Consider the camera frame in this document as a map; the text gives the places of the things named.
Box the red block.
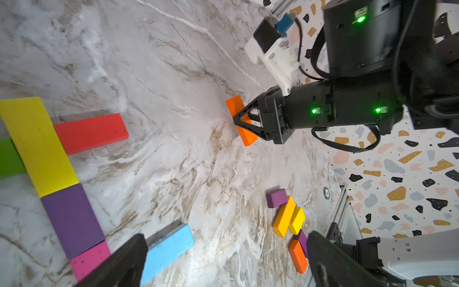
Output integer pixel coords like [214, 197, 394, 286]
[54, 114, 129, 155]

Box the yellow short block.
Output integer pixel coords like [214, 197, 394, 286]
[289, 207, 306, 235]

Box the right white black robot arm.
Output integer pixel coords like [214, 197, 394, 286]
[233, 1, 459, 144]

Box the magenta block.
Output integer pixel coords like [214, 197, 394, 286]
[70, 241, 111, 282]

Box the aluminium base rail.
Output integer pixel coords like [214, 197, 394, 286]
[325, 185, 363, 245]

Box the purple block group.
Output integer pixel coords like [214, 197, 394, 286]
[41, 184, 105, 260]

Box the yellow long block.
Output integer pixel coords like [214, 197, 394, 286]
[1, 97, 79, 197]

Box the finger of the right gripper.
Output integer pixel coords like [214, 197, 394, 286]
[232, 94, 266, 124]
[234, 120, 269, 141]

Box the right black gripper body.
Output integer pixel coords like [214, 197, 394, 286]
[257, 85, 333, 144]

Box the orange long block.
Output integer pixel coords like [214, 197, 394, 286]
[225, 94, 259, 147]

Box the green block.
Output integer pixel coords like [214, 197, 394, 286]
[0, 138, 26, 179]

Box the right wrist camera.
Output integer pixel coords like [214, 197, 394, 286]
[245, 12, 300, 96]

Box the light blue long block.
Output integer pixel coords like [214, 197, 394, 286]
[140, 223, 194, 287]

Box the amber long block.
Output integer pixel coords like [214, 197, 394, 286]
[273, 196, 296, 238]

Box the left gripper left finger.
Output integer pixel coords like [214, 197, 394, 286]
[76, 233, 148, 287]

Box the orange short block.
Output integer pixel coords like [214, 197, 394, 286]
[288, 239, 308, 274]

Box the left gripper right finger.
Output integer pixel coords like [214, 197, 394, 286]
[307, 231, 383, 287]

